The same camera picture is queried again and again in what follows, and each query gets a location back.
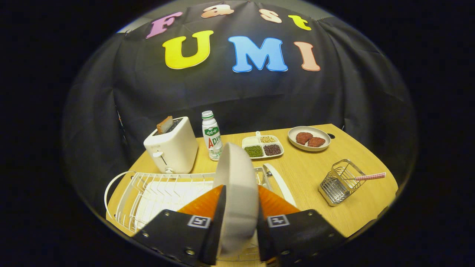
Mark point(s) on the white drink bottle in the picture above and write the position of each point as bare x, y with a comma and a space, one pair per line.
211, 133

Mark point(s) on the white divided bean tray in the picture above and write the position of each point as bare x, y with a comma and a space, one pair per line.
256, 141

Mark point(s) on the white plate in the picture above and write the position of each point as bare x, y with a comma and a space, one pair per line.
237, 185

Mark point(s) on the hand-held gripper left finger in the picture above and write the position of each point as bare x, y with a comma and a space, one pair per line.
219, 230

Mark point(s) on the beige plate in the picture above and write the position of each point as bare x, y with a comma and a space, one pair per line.
323, 134

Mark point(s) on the brown toast slice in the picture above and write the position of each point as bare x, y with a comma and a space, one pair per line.
164, 125

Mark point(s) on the white toaster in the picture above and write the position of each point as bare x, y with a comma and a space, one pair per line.
178, 148

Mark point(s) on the black backdrop cloth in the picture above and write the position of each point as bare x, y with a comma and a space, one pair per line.
334, 100

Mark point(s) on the red meat patty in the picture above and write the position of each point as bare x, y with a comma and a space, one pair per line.
303, 138
317, 142

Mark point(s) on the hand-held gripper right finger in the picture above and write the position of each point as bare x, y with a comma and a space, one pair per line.
265, 241

